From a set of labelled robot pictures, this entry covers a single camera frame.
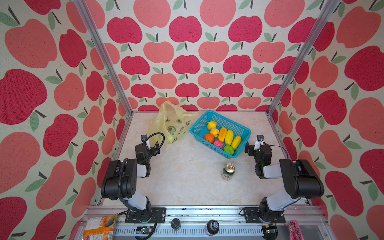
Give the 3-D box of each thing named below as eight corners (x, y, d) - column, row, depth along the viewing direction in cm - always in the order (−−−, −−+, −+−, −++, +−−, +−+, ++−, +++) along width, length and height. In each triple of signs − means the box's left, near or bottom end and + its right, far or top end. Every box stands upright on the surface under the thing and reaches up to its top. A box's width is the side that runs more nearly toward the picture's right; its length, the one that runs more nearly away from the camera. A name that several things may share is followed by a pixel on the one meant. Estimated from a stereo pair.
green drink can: (222, 181, 87) (225, 173, 79) (221, 171, 91) (223, 163, 83) (232, 181, 87) (236, 173, 79) (230, 171, 91) (234, 163, 83)
